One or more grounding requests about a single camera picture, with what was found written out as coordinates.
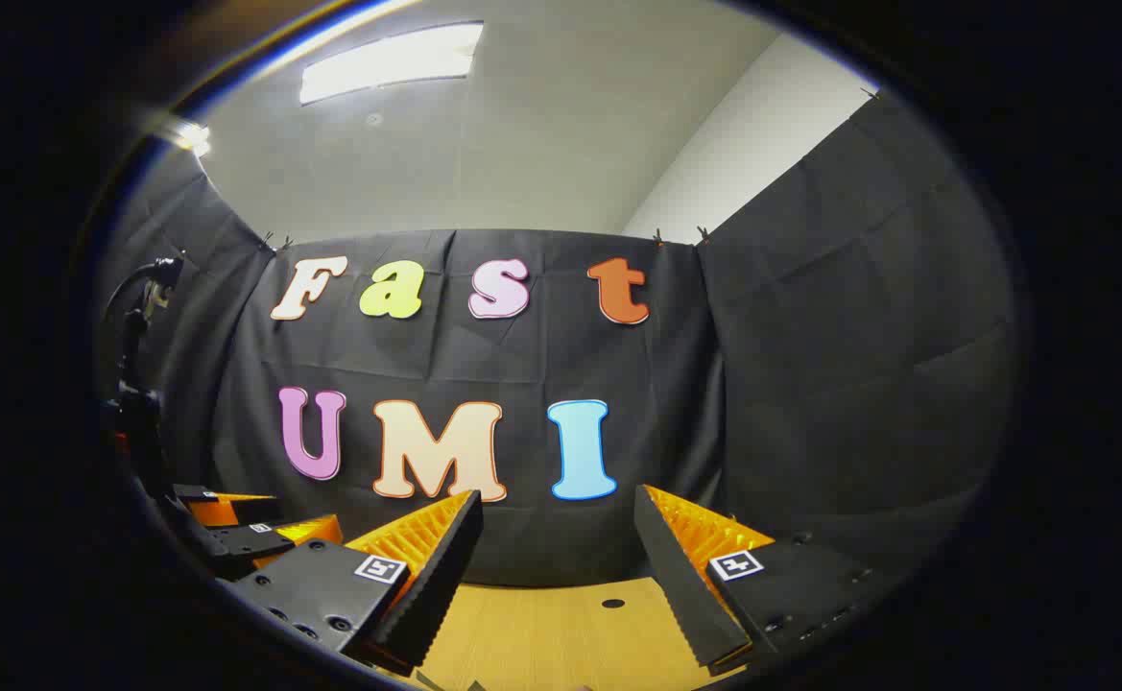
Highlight small ceiling light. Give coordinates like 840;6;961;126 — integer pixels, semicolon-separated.
162;115;212;156

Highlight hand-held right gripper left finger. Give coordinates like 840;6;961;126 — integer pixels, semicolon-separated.
232;489;485;676

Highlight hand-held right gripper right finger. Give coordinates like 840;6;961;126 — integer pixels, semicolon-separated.
633;484;885;671

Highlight rectangular ceiling light panel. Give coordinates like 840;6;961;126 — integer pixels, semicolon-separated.
299;22;485;105

